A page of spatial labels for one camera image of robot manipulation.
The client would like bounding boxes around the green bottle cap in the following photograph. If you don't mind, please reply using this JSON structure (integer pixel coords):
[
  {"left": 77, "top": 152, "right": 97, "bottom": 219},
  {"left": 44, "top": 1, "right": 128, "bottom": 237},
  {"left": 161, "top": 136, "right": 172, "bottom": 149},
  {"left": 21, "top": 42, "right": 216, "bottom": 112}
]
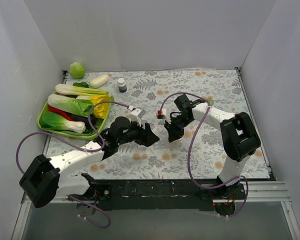
[{"left": 207, "top": 99, "right": 214, "bottom": 106}]

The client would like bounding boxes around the clear weekly pill organizer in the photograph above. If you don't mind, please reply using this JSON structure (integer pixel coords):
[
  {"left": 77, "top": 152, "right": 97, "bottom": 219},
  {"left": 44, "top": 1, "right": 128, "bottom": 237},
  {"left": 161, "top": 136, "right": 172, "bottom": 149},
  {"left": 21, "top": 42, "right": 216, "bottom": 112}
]
[{"left": 152, "top": 128, "right": 182, "bottom": 151}]

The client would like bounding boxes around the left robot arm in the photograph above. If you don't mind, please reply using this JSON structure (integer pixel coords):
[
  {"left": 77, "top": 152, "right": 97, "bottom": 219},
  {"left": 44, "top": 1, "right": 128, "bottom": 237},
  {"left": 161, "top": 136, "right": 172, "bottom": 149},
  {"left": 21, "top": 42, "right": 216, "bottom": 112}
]
[{"left": 19, "top": 116, "right": 160, "bottom": 208}]

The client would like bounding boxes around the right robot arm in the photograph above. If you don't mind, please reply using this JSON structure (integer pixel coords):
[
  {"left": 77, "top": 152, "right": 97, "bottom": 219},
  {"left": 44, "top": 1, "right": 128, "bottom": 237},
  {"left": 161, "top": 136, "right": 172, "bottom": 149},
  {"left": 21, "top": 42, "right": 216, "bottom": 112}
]
[{"left": 156, "top": 92, "right": 261, "bottom": 199}]

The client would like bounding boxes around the floral table mat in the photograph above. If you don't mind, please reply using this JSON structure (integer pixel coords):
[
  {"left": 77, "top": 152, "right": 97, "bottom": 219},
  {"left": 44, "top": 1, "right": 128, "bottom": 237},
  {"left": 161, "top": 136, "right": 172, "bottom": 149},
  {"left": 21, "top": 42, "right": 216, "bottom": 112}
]
[{"left": 39, "top": 68, "right": 270, "bottom": 180}]

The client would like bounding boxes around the yellow leafy vegetable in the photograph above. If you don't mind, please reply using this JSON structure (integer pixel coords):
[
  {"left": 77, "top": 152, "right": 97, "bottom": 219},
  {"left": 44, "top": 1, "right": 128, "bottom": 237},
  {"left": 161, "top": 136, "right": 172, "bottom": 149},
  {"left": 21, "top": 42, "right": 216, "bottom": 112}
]
[{"left": 90, "top": 94, "right": 110, "bottom": 119}]

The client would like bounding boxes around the purple eggplant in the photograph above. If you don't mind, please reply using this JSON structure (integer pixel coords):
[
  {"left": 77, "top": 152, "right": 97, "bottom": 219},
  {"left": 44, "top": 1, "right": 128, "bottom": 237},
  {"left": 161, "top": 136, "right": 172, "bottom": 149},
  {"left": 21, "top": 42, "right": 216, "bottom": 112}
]
[{"left": 69, "top": 113, "right": 98, "bottom": 128}]

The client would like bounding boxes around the white cap pill bottle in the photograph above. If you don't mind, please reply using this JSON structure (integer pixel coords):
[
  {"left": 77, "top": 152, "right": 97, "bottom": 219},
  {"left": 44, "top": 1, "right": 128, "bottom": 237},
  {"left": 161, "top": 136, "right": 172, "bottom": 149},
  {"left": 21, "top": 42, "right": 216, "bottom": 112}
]
[{"left": 117, "top": 78, "right": 127, "bottom": 93}]

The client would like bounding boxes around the napa cabbage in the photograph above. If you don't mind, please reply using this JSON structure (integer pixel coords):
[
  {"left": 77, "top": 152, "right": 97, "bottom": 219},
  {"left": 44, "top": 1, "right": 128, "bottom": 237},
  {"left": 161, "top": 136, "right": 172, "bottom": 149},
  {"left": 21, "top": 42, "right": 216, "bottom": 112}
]
[{"left": 47, "top": 94, "right": 94, "bottom": 117}]

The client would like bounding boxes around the green vegetable tray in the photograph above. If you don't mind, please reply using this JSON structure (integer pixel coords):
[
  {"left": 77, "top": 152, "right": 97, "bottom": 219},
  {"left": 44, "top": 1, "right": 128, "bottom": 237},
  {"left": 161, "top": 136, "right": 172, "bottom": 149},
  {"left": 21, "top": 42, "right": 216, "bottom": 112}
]
[{"left": 37, "top": 93, "right": 114, "bottom": 140}]

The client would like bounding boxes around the white radish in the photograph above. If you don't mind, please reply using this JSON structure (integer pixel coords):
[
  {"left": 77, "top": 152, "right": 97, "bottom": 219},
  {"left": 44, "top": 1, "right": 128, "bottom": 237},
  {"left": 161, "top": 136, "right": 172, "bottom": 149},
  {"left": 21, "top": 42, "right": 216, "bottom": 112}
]
[{"left": 89, "top": 74, "right": 110, "bottom": 89}]

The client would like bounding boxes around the red chili pepper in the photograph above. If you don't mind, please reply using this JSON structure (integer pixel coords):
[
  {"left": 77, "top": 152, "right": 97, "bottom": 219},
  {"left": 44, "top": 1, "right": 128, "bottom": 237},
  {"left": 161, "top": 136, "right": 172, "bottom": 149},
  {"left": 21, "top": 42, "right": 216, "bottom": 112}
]
[{"left": 48, "top": 105, "right": 73, "bottom": 121}]

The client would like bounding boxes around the green cabbage ball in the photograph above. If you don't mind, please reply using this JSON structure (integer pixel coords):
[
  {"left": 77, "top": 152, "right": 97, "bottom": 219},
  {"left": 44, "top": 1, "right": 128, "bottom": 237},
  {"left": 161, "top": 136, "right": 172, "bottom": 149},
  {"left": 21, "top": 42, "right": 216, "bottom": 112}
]
[{"left": 69, "top": 62, "right": 86, "bottom": 79}]

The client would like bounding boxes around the green bok choy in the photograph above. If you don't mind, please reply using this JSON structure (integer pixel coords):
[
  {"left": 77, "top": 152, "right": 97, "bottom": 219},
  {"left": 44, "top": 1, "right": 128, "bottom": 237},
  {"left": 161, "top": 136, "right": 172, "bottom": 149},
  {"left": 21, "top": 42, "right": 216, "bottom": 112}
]
[{"left": 39, "top": 112, "right": 86, "bottom": 134}]

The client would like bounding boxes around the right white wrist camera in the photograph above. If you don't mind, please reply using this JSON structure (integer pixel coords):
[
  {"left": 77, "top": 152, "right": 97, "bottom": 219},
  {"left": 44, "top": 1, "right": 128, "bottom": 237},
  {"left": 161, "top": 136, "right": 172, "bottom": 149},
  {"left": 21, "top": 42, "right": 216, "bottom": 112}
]
[{"left": 156, "top": 108, "right": 167, "bottom": 120}]

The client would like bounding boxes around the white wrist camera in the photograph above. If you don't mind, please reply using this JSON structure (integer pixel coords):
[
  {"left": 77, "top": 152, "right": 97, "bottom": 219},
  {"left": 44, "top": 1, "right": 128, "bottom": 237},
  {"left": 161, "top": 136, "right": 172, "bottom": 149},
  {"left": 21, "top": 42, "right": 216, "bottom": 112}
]
[
  {"left": 156, "top": 108, "right": 167, "bottom": 120},
  {"left": 128, "top": 105, "right": 146, "bottom": 127}
]

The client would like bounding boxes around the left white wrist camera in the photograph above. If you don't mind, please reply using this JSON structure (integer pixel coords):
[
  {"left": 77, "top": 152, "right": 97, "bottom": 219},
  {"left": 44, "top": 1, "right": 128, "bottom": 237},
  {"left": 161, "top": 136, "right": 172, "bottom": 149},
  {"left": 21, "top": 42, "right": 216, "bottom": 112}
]
[{"left": 128, "top": 105, "right": 146, "bottom": 127}]

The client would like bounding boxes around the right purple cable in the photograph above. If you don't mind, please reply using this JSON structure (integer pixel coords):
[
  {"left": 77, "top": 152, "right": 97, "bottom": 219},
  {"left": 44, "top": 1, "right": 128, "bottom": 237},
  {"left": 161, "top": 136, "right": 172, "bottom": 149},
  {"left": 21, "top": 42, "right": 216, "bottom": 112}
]
[{"left": 158, "top": 92, "right": 249, "bottom": 217}]

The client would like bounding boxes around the purple cable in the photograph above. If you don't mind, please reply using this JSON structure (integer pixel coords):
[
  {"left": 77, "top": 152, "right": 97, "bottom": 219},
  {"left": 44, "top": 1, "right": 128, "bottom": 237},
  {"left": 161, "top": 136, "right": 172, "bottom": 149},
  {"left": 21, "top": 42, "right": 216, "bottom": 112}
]
[
  {"left": 158, "top": 92, "right": 249, "bottom": 217},
  {"left": 16, "top": 100, "right": 134, "bottom": 229}
]

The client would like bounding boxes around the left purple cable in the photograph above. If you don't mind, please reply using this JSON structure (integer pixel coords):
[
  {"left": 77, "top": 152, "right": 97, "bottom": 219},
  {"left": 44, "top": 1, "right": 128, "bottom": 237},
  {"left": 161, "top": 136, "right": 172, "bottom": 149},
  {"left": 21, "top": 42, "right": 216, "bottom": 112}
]
[{"left": 16, "top": 100, "right": 134, "bottom": 229}]

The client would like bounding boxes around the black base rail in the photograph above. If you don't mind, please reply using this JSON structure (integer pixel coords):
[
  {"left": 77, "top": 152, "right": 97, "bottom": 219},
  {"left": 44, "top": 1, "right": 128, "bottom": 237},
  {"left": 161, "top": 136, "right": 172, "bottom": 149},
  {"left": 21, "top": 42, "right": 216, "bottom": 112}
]
[{"left": 68, "top": 179, "right": 246, "bottom": 211}]

